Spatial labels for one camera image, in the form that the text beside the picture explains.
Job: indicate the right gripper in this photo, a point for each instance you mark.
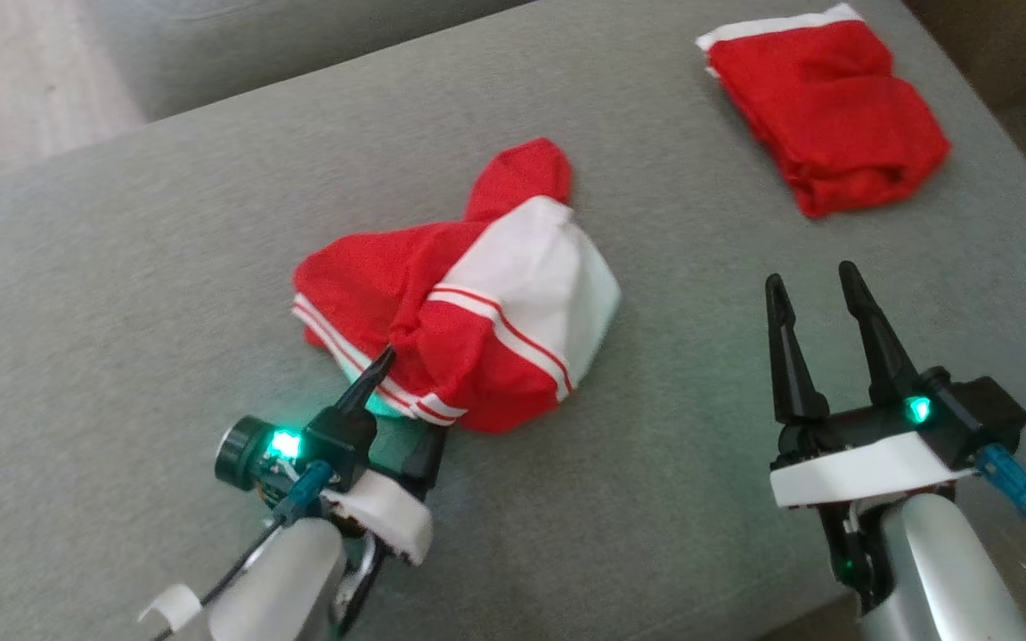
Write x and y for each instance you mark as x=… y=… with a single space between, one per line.
x=860 y=472

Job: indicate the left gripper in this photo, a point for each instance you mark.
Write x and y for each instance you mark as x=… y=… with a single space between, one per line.
x=388 y=521

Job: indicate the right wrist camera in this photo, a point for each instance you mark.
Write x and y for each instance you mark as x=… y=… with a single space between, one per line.
x=994 y=409

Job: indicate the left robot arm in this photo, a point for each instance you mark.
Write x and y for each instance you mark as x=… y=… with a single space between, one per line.
x=272 y=588

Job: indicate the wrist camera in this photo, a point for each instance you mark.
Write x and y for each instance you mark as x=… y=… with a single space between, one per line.
x=241 y=454
x=994 y=409

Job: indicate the folded red garment white edge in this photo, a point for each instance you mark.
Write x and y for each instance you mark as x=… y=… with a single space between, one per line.
x=834 y=116

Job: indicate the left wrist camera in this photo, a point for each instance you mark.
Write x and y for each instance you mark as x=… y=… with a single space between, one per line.
x=241 y=454

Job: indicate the red shorts with white trim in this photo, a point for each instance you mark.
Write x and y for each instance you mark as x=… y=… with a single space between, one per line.
x=370 y=276

